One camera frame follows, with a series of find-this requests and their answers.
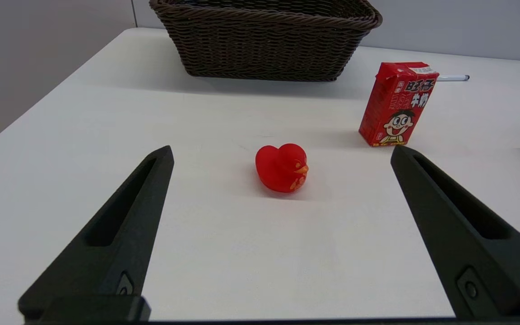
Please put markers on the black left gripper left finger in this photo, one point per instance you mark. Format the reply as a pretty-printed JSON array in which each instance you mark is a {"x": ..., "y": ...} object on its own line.
[{"x": 124, "y": 264}]

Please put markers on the white stylus pen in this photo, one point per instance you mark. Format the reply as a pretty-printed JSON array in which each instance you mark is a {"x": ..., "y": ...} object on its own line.
[{"x": 452, "y": 78}]

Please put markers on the red milk carton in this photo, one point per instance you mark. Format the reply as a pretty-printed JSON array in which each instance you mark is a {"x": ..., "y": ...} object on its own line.
[{"x": 391, "y": 104}]

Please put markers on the dark brown wicker basket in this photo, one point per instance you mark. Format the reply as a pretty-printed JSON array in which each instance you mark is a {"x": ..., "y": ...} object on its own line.
[{"x": 264, "y": 49}]

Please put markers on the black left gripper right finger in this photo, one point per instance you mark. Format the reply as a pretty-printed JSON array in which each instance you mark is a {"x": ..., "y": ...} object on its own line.
[{"x": 503, "y": 271}]

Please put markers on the red tomato toy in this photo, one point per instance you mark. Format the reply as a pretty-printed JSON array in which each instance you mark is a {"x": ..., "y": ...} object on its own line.
[{"x": 280, "y": 169}]

